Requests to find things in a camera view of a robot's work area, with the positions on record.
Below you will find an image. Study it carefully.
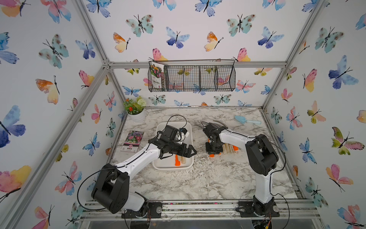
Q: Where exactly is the flower seed packet on table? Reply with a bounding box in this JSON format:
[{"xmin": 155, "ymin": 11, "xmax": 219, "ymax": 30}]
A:
[{"xmin": 121, "ymin": 131, "xmax": 144, "ymax": 153}]

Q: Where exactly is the teal plastic garden trowel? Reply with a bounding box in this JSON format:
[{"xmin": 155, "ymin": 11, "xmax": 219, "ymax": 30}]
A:
[{"xmin": 234, "ymin": 115, "xmax": 262, "ymax": 125}]

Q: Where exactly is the seed packet in basket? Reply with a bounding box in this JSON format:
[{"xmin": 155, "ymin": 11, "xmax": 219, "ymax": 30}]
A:
[{"xmin": 150, "ymin": 61, "xmax": 165, "ymax": 89}]

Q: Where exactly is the white plastic storage tray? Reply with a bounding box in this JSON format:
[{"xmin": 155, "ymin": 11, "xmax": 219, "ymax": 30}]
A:
[{"xmin": 152, "ymin": 121, "xmax": 194, "ymax": 171}]

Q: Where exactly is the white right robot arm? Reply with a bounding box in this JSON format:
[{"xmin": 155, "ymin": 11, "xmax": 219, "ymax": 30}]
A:
[{"xmin": 203, "ymin": 123, "xmax": 279, "ymax": 204}]

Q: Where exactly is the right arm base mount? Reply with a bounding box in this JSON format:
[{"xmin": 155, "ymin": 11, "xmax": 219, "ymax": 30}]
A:
[{"xmin": 235, "ymin": 197, "xmax": 280, "ymax": 218}]

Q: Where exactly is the potted artificial flower plant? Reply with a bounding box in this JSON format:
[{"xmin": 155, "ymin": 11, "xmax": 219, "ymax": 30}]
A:
[{"xmin": 124, "ymin": 96, "xmax": 147, "ymax": 123}]

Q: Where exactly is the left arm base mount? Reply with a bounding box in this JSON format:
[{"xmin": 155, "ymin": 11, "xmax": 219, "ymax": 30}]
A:
[{"xmin": 122, "ymin": 192, "xmax": 163, "ymax": 219}]

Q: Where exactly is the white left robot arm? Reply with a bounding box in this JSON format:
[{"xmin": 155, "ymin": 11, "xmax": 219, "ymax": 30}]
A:
[{"xmin": 91, "ymin": 125, "xmax": 197, "ymax": 218}]

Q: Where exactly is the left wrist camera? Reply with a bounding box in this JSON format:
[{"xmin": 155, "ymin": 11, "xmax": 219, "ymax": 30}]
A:
[{"xmin": 176, "ymin": 128, "xmax": 190, "ymax": 142}]

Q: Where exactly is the black wire wall basket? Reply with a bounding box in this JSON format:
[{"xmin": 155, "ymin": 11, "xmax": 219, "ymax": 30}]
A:
[{"xmin": 148, "ymin": 59, "xmax": 236, "ymax": 93}]

